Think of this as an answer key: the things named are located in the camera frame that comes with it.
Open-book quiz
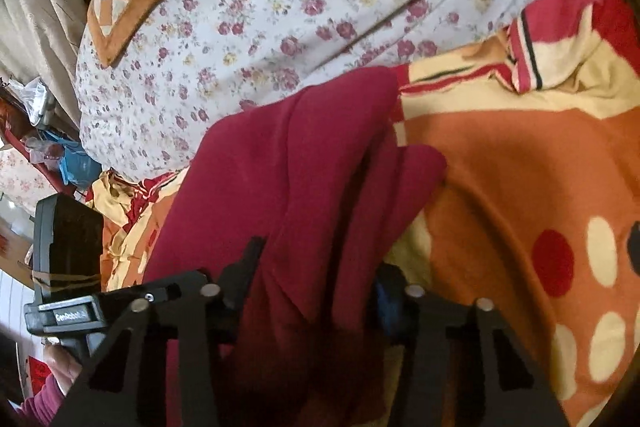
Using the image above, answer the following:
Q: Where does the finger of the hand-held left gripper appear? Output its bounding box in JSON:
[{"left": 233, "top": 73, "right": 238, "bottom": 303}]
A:
[{"left": 101, "top": 277, "right": 183, "bottom": 309}]

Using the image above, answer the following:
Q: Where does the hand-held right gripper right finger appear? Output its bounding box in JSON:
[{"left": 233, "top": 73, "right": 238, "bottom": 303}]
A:
[{"left": 372, "top": 263, "right": 572, "bottom": 427}]

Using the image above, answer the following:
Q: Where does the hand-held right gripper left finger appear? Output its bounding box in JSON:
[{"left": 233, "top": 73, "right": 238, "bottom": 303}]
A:
[{"left": 49, "top": 236, "right": 267, "bottom": 427}]

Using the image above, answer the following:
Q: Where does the dark red garment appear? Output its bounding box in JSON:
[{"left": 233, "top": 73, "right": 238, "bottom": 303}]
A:
[{"left": 142, "top": 67, "right": 449, "bottom": 427}]

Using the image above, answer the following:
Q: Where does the person's left hand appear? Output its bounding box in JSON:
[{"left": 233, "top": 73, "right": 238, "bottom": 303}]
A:
[{"left": 44, "top": 345, "right": 84, "bottom": 396}]

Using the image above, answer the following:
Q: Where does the pink floral cloth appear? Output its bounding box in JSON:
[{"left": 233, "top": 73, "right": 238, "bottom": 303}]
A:
[{"left": 0, "top": 149, "right": 67, "bottom": 214}]

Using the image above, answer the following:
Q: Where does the blue plastic bag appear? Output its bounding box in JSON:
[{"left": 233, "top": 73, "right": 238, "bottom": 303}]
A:
[{"left": 42, "top": 129, "right": 104, "bottom": 186}]

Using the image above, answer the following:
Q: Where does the clear plastic bag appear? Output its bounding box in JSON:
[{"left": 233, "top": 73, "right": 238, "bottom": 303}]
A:
[{"left": 19, "top": 76, "right": 57, "bottom": 128}]

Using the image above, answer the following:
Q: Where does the orange red printed blanket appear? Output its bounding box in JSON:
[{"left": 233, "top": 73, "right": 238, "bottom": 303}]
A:
[{"left": 85, "top": 0, "right": 640, "bottom": 427}]

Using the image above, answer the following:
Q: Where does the beige curtain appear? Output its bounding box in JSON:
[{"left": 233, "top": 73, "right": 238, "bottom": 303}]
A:
[{"left": 0, "top": 0, "right": 94, "bottom": 128}]

